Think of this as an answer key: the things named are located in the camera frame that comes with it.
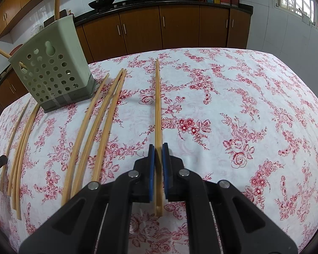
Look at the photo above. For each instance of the wooden base cabinets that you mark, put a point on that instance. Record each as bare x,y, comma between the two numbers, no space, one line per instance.
180,29

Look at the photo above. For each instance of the dark cutting board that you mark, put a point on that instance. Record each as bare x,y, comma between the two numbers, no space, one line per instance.
66,14

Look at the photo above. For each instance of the black wok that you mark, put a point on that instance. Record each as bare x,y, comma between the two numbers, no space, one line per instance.
103,1

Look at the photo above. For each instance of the red floral tablecloth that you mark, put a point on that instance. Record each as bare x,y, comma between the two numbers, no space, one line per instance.
228,98

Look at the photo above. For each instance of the black gas stove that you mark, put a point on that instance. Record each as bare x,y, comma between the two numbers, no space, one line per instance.
137,2

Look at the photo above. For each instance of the green perforated utensil holder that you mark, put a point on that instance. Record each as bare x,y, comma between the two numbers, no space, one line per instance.
55,66

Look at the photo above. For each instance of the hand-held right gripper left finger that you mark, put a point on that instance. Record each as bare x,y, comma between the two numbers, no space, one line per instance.
151,174

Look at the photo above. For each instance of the wooden wall cabinets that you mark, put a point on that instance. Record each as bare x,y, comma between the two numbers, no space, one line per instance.
13,2

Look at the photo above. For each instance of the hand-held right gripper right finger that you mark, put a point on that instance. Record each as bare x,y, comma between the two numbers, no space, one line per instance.
166,174

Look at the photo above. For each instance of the wooden chopsticks bundle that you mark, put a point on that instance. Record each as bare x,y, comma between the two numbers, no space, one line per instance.
66,190

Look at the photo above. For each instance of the black kitchen countertop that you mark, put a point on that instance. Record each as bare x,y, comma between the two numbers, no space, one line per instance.
245,8

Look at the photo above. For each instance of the red basin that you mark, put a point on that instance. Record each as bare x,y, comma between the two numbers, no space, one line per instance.
16,49

